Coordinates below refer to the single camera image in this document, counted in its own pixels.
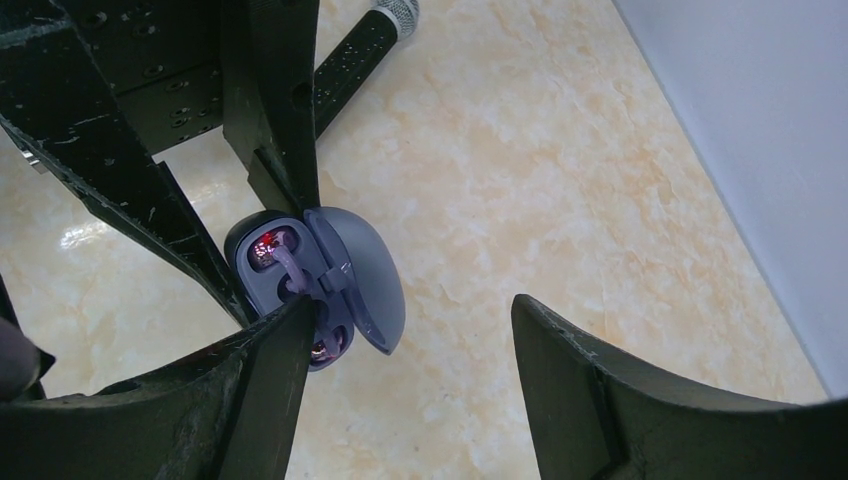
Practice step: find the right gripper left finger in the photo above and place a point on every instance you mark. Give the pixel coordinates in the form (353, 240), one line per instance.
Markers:
(227, 411)

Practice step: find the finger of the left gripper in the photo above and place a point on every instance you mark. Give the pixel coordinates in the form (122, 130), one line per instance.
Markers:
(56, 102)
(267, 55)

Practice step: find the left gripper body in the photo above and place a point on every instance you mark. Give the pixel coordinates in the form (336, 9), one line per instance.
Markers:
(161, 60)

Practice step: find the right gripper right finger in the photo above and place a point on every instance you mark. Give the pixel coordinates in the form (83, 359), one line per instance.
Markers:
(598, 412)

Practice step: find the purple earbud charging case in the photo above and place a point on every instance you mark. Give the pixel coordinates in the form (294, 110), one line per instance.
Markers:
(352, 278)

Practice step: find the black rectangular bar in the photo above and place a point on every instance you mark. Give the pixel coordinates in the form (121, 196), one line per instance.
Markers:
(356, 57)

